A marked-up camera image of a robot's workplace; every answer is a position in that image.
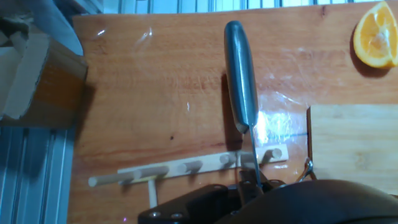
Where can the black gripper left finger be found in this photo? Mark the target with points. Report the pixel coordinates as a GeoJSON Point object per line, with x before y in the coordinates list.
{"type": "Point", "coordinates": [192, 202]}

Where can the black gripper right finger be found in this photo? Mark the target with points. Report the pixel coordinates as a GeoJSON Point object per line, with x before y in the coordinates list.
{"type": "Point", "coordinates": [272, 184]}

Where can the steel cleaver knife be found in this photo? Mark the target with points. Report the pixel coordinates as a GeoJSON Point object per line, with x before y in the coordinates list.
{"type": "Point", "coordinates": [241, 77]}

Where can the wooden peg dish rack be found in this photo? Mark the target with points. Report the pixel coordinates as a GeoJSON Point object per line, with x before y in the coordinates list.
{"type": "Point", "coordinates": [192, 166]}

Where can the bamboo cutting board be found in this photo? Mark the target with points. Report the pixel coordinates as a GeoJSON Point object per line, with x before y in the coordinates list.
{"type": "Point", "coordinates": [354, 140]}

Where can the reddish glossy wooden board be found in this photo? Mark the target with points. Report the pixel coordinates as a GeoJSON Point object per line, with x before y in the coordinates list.
{"type": "Point", "coordinates": [155, 77]}

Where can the orange wedge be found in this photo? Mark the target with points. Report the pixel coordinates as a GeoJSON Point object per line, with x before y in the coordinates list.
{"type": "Point", "coordinates": [377, 37]}

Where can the brown cardboard box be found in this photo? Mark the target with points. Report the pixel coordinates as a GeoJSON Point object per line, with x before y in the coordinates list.
{"type": "Point", "coordinates": [46, 87]}

